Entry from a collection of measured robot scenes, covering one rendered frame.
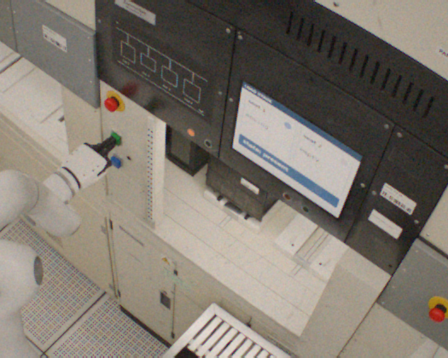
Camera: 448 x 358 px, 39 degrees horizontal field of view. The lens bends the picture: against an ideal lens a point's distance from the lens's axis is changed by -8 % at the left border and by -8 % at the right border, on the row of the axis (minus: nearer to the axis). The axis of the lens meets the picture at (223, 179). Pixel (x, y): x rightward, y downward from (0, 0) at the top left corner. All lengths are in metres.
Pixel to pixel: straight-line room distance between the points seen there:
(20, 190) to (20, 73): 1.25
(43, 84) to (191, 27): 1.24
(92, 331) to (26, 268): 1.61
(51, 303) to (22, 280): 1.66
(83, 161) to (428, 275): 0.94
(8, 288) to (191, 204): 0.97
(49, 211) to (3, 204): 0.28
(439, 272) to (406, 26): 0.55
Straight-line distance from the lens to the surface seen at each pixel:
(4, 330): 1.39
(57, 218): 1.60
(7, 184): 1.33
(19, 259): 1.27
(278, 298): 1.97
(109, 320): 2.87
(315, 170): 1.36
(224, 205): 2.08
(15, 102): 2.46
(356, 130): 1.22
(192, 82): 1.44
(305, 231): 2.07
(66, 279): 2.97
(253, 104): 1.35
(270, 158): 1.42
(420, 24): 1.02
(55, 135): 2.32
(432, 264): 1.35
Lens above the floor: 2.62
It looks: 53 degrees down
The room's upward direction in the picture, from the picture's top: 9 degrees clockwise
